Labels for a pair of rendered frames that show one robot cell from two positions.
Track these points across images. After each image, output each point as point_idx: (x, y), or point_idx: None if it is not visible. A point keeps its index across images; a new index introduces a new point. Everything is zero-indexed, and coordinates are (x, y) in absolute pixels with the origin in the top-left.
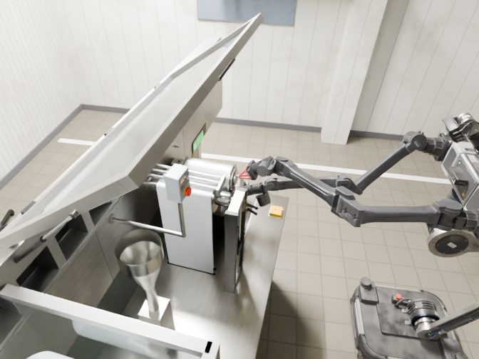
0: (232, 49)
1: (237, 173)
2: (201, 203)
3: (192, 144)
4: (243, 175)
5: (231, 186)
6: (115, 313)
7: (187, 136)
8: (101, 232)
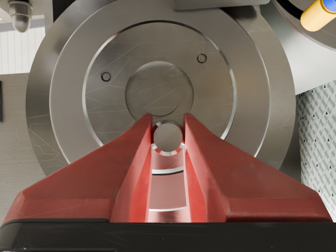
0: None
1: (153, 156)
2: None
3: (1, 118)
4: (149, 145)
5: (264, 63)
6: None
7: (34, 172)
8: None
